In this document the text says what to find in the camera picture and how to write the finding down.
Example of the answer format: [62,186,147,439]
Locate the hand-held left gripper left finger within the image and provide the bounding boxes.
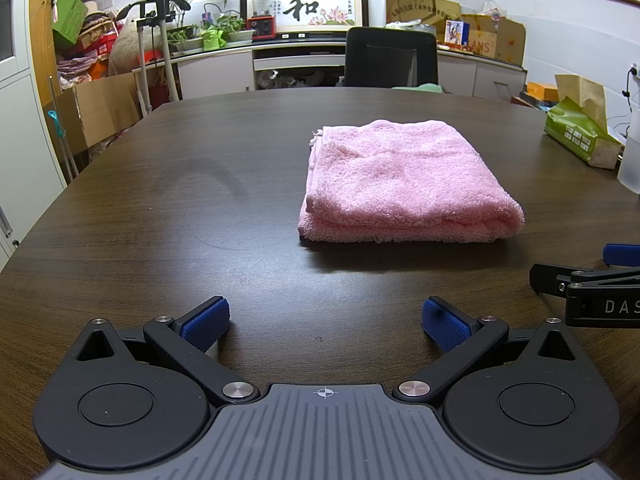
[64,296,261,407]

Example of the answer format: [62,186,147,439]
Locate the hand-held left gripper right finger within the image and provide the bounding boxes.
[391,296,587,406]

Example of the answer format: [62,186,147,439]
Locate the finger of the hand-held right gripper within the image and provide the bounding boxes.
[602,243,640,267]
[529,261,640,297]

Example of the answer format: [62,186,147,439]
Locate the pink towel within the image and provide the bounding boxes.
[297,119,526,245]

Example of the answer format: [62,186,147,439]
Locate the frosted plastic cup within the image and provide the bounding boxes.
[616,110,640,188]

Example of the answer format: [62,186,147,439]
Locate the green tissue box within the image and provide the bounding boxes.
[544,74,626,169]

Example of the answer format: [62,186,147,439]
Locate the stack of books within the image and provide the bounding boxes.
[520,91,557,111]

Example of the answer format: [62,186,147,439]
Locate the orange box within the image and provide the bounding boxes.
[527,81,560,103]

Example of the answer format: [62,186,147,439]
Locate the green cloth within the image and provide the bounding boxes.
[391,82,445,95]

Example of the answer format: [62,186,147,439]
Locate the large plain cardboard box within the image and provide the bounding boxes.
[59,71,143,153]

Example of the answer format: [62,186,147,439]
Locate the printed brown cardboard box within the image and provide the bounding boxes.
[460,12,527,66]

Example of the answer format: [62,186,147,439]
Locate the white low cabinet counter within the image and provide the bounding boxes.
[132,30,528,106]

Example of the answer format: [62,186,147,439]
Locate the small picture box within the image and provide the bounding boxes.
[445,20,471,46]

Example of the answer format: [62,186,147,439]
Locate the clutter under counter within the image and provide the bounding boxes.
[255,67,346,92]

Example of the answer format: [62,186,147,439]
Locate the black office chair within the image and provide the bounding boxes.
[344,26,440,95]

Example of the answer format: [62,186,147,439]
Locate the white metal cabinet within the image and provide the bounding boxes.
[0,0,68,261]

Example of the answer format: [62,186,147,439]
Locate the small potted plant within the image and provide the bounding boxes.
[167,24,206,54]
[217,10,255,45]

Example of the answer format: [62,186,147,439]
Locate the green paper bag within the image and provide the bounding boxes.
[201,26,227,52]

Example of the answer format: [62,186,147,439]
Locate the pink cloth pile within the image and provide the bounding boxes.
[56,55,108,86]

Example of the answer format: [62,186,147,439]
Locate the beige fabric bundle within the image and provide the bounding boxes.
[109,20,146,76]

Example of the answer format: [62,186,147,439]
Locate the red boxes stack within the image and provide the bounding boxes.
[75,24,119,58]

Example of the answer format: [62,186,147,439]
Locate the red base blender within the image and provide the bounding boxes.
[246,0,279,41]

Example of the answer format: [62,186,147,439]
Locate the wooden shelf unit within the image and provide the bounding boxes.
[27,0,115,106]

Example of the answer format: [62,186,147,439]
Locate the straw hat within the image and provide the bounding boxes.
[82,1,117,23]

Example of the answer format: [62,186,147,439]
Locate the framed calligraphy picture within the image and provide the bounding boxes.
[240,0,370,36]

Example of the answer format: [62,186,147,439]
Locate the wall socket with cable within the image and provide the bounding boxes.
[621,62,640,97]

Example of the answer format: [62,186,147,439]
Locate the mop handle with blue clip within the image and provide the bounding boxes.
[45,75,79,182]

